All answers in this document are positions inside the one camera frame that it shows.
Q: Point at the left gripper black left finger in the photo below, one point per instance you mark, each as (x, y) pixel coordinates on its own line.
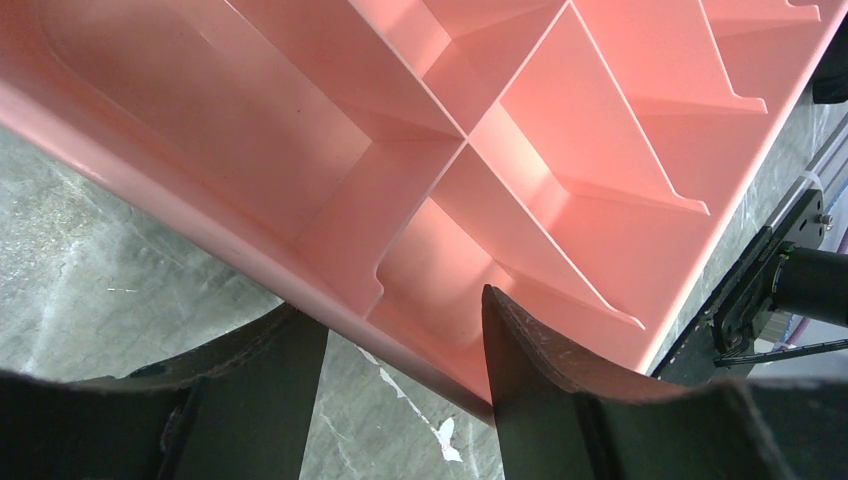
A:
(236, 407)

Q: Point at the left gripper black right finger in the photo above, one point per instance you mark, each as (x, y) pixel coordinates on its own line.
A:
(563, 412)

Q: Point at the pink divided organizer tray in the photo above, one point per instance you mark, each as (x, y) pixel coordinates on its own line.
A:
(377, 163)

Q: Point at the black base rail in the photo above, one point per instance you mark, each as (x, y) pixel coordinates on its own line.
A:
(689, 361)

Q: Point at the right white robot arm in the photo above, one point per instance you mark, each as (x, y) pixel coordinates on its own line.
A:
(781, 270)

